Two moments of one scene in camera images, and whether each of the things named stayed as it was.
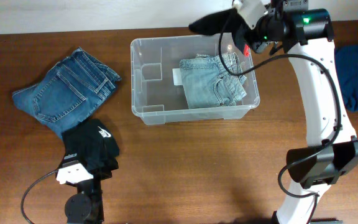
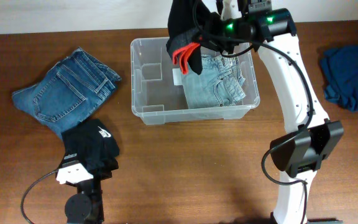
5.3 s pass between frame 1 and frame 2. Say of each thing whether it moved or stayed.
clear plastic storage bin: stayed
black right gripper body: moved
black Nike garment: stayed
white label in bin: stayed
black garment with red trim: moved
